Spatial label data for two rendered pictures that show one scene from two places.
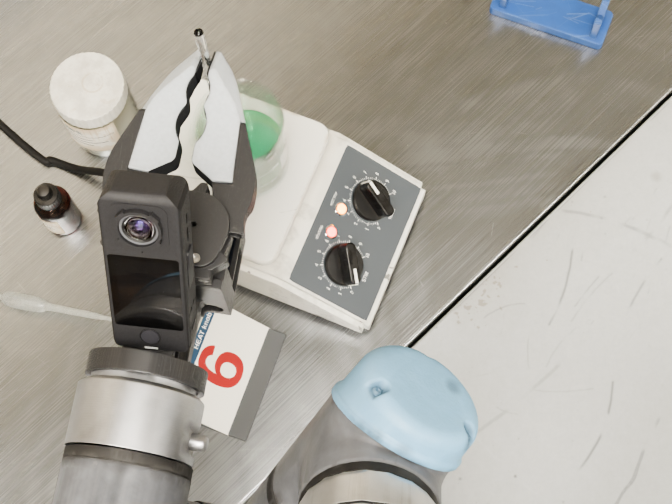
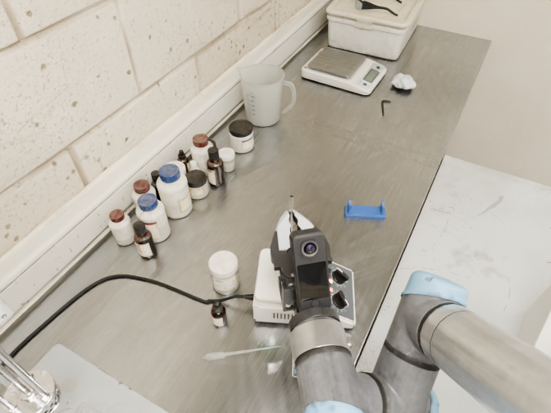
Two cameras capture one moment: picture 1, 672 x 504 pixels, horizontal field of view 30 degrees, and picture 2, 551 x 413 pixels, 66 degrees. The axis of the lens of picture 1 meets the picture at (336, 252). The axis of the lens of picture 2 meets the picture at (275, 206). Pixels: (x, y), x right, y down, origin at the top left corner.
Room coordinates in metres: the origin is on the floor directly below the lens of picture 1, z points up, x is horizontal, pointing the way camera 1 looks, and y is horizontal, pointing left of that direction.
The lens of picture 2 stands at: (-0.08, 0.27, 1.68)
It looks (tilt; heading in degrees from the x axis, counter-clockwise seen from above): 47 degrees down; 338
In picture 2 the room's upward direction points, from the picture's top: straight up
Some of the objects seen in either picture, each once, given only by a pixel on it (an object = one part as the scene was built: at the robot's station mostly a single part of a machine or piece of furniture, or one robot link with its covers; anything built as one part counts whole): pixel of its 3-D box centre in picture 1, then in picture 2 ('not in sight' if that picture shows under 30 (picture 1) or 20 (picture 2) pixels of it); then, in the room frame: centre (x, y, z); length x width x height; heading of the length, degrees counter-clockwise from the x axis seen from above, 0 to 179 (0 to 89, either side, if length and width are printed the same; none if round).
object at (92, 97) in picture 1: (97, 106); (225, 273); (0.42, 0.18, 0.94); 0.06 x 0.06 x 0.08
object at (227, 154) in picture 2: not in sight; (226, 160); (0.78, 0.06, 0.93); 0.05 x 0.05 x 0.05
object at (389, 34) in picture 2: not in sight; (376, 17); (1.32, -0.73, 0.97); 0.37 x 0.31 x 0.14; 132
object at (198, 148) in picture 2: not in sight; (202, 154); (0.80, 0.12, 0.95); 0.06 x 0.06 x 0.11
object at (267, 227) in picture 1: (230, 170); (288, 275); (0.34, 0.07, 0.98); 0.12 x 0.12 x 0.01; 63
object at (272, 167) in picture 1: (241, 145); not in sight; (0.34, 0.06, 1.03); 0.07 x 0.06 x 0.08; 115
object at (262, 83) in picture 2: not in sight; (266, 97); (0.95, -0.12, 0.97); 0.18 x 0.13 x 0.15; 43
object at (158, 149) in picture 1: (173, 126); (284, 239); (0.32, 0.10, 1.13); 0.09 x 0.03 x 0.06; 167
